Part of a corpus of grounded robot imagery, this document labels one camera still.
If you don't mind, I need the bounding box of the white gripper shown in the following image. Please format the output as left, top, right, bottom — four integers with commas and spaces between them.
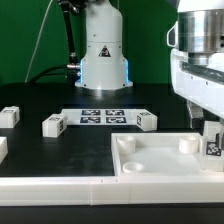
166, 20, 224, 131

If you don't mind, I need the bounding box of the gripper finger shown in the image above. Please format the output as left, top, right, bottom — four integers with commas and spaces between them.
216, 133, 223, 154

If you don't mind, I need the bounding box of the white square tabletop part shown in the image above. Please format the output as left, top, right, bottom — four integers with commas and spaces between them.
111, 133, 224, 176

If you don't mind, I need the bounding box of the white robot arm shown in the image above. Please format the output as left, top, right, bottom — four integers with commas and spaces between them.
75, 0, 224, 150

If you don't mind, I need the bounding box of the white front fence bar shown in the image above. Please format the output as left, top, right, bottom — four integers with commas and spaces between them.
0, 174, 224, 206

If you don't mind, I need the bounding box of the white base tag plate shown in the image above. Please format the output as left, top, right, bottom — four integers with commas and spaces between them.
60, 108, 151, 126

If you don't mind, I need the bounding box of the black thick cable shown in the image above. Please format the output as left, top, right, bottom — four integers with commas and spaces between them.
25, 63, 82, 84

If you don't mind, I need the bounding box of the thin white cable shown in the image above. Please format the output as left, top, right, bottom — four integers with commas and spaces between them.
24, 0, 54, 83

